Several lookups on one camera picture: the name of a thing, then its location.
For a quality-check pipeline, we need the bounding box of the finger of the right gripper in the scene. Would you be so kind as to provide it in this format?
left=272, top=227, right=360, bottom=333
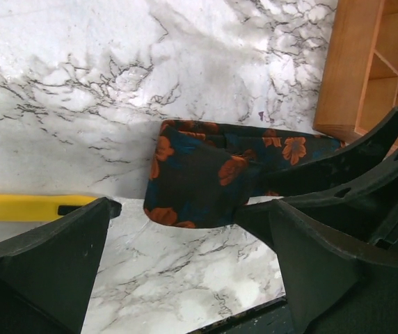
left=233, top=135, right=398, bottom=251
left=251, top=106, right=398, bottom=197

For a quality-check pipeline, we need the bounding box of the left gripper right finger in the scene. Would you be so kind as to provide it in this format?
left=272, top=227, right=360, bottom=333
left=269, top=200, right=398, bottom=333

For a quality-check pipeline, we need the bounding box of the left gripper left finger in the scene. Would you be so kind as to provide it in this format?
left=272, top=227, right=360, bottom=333
left=0, top=198, right=122, bottom=333

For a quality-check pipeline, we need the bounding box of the brown compartment tray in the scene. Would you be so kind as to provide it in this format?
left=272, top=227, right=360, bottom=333
left=313, top=0, right=398, bottom=145

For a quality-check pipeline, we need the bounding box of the black orange floral tie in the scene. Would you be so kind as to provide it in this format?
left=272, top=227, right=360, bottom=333
left=143, top=120, right=345, bottom=229

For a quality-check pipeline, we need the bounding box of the yellow utility knife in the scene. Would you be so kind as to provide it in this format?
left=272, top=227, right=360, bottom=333
left=0, top=193, right=96, bottom=222

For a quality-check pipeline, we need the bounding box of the black metal base rail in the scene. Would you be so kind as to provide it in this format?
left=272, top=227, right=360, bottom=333
left=191, top=296, right=295, bottom=334

